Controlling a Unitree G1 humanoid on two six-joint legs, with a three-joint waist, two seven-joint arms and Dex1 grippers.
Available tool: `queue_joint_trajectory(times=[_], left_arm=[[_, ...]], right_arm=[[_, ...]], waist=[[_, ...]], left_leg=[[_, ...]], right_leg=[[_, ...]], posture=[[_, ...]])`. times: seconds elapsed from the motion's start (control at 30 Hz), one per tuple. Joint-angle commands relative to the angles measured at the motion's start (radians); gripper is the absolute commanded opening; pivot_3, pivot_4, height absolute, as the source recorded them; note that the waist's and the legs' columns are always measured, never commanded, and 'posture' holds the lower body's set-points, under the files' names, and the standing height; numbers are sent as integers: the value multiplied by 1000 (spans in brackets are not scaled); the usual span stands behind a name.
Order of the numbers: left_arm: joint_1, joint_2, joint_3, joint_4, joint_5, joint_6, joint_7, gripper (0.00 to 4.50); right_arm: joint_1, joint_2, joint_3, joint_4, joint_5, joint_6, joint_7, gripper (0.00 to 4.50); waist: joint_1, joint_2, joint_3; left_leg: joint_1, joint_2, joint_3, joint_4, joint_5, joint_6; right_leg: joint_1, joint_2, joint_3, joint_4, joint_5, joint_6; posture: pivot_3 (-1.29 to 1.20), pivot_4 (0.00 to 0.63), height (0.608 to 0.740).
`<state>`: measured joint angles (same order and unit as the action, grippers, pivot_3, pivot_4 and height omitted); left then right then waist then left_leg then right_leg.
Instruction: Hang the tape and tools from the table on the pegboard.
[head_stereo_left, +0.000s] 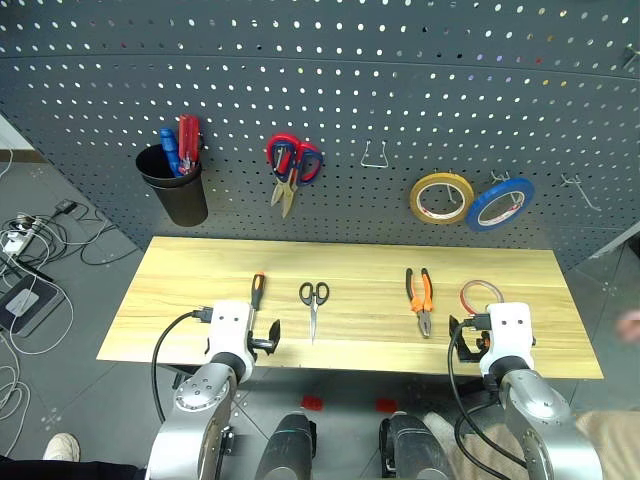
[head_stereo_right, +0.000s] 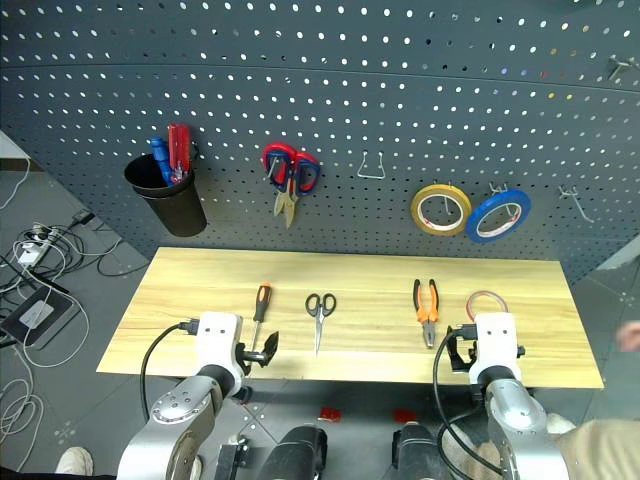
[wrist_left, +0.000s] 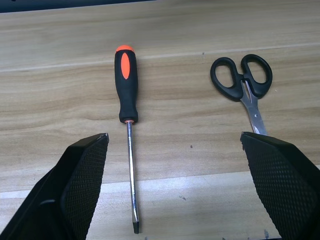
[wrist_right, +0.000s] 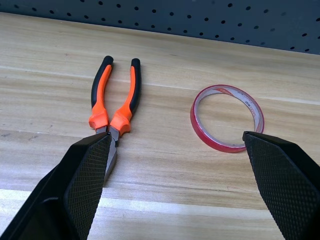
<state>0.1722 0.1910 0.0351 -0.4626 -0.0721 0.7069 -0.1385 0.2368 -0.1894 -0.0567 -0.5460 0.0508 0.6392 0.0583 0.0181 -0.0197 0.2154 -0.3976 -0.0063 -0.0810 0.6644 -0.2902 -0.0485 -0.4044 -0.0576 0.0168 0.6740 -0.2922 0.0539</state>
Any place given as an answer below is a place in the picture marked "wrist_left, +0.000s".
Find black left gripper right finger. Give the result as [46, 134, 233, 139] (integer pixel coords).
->
[240, 131, 320, 240]

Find black handled scissors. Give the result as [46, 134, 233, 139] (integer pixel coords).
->
[209, 53, 273, 137]

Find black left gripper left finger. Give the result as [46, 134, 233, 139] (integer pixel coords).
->
[0, 132, 110, 240]

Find orange and black screwdriver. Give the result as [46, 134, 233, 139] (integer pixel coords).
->
[114, 44, 141, 235]

